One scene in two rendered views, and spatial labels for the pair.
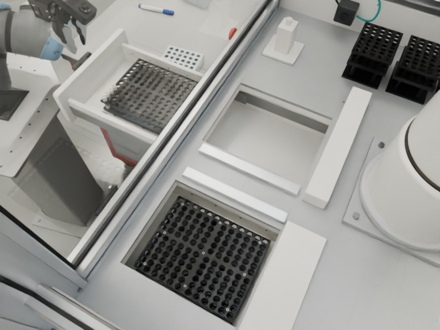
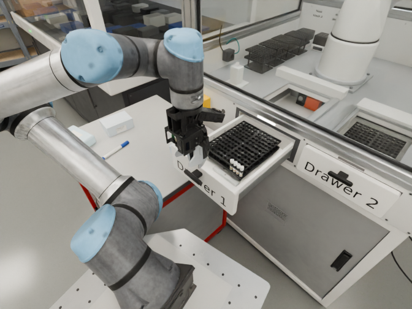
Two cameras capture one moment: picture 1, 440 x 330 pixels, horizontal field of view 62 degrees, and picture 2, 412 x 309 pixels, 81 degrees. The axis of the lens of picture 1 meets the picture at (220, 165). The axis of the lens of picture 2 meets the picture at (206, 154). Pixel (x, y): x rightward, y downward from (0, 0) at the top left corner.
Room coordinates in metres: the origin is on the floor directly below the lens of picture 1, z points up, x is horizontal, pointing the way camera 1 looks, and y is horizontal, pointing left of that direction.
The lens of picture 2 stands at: (0.55, 0.84, 1.46)
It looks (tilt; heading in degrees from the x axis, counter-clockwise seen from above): 43 degrees down; 290
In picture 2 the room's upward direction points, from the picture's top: straight up
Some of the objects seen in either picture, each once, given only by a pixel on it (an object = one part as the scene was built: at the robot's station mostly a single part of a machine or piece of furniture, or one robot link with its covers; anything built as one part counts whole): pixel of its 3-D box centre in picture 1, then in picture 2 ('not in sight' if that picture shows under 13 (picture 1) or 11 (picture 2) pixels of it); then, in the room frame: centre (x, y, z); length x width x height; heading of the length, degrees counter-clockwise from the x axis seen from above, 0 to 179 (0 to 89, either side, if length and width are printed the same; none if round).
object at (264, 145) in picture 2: not in sight; (241, 149); (0.65, 0.17, 0.87); 0.22 x 0.18 x 0.06; 63
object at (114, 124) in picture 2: not in sight; (117, 123); (1.26, 0.10, 0.79); 0.13 x 0.09 x 0.05; 59
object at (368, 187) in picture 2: not in sight; (341, 178); (0.31, 0.21, 0.87); 0.29 x 0.02 x 0.11; 153
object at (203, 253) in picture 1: (203, 257); not in sight; (0.22, 0.03, 0.87); 0.22 x 0.18 x 0.06; 63
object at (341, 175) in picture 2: not in sight; (341, 176); (0.33, 0.23, 0.91); 0.07 x 0.04 x 0.01; 153
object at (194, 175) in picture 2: not in sight; (195, 175); (0.75, 0.38, 0.91); 0.07 x 0.04 x 0.01; 153
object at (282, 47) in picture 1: (285, 35); not in sight; (0.77, -0.16, 1.00); 0.09 x 0.08 x 0.10; 63
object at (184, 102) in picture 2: not in sight; (187, 95); (0.76, 0.39, 1.19); 0.08 x 0.08 x 0.05
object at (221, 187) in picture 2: not in sight; (202, 177); (0.74, 0.35, 0.87); 0.29 x 0.02 x 0.11; 153
